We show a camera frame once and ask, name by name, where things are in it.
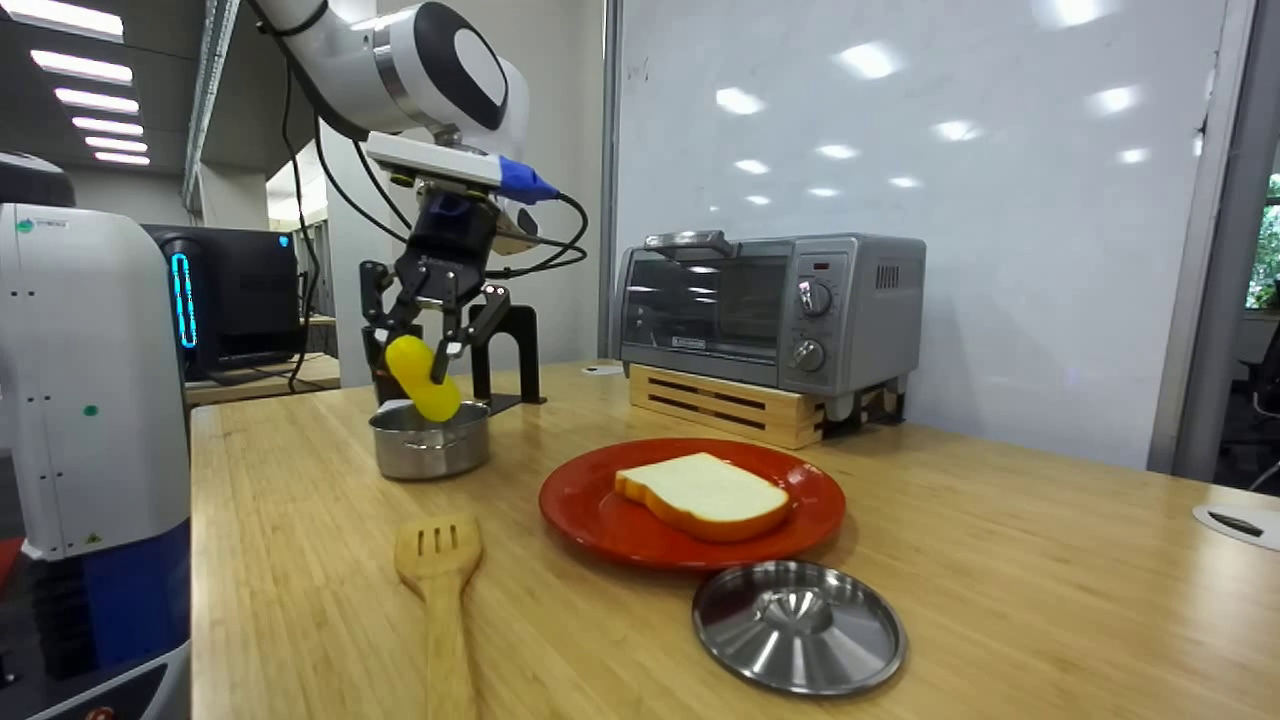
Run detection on black monitor cyan light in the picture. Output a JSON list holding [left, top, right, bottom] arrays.
[[138, 219, 306, 385]]

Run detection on wooden slotted spatula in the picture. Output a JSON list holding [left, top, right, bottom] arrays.
[[392, 515, 486, 720]]

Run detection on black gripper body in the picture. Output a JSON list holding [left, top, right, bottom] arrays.
[[394, 197, 501, 310]]

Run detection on yellow banana toy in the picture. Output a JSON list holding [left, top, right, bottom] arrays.
[[381, 330, 468, 426]]

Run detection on black plastic cup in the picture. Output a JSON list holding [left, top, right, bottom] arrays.
[[356, 322, 420, 407]]

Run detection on red plate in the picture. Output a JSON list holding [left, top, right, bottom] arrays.
[[535, 435, 850, 574]]

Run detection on wooden slatted stand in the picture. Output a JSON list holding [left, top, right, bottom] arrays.
[[624, 359, 832, 452]]

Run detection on grey toaster oven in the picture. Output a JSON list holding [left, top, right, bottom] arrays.
[[615, 229, 932, 431]]

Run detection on small steel pot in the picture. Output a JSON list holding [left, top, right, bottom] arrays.
[[363, 396, 495, 484]]

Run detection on white table grommet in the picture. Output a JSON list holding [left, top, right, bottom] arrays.
[[1188, 491, 1280, 550]]

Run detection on black arched bracket stand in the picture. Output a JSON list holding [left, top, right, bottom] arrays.
[[462, 300, 549, 412]]

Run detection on steel pot lid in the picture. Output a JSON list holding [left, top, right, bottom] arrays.
[[687, 555, 913, 700]]

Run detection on white and blue machine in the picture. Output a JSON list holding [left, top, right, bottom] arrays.
[[0, 197, 197, 720]]

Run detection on toy bread slice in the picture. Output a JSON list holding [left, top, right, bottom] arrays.
[[611, 449, 797, 544]]

